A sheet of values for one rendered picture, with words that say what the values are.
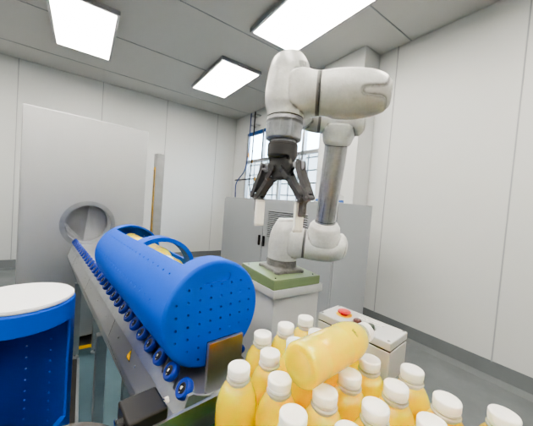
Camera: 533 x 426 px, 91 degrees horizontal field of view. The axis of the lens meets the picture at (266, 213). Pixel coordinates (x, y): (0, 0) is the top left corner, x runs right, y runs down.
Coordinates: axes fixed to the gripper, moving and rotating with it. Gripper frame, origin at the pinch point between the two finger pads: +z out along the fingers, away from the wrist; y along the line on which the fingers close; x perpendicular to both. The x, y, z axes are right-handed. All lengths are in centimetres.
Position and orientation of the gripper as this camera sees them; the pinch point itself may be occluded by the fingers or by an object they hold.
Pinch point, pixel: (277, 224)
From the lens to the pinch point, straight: 65.4
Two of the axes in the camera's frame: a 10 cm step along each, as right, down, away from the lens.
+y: -6.8, -0.8, 7.3
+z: -0.8, 10.0, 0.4
